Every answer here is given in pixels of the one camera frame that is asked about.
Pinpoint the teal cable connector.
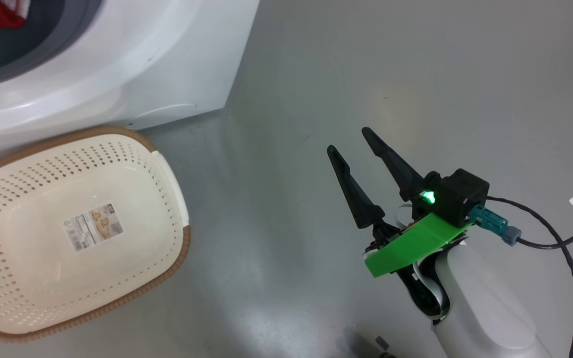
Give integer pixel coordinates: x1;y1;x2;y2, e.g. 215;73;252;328
469;204;522;247

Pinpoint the black camera cable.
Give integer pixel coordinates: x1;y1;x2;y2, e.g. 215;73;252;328
485;196;573;358

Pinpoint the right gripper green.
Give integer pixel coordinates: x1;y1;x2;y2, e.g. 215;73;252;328
327;127;472;319

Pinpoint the white front-load washing machine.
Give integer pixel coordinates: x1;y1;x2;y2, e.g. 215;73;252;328
0;0;260;161

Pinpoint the round white filter cover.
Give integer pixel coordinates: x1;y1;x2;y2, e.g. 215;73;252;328
130;103;199;131

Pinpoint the black connector cable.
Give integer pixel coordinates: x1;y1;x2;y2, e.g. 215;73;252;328
515;196;573;358

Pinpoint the cream perforated laundry basket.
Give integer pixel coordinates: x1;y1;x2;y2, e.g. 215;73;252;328
0;126;191;344

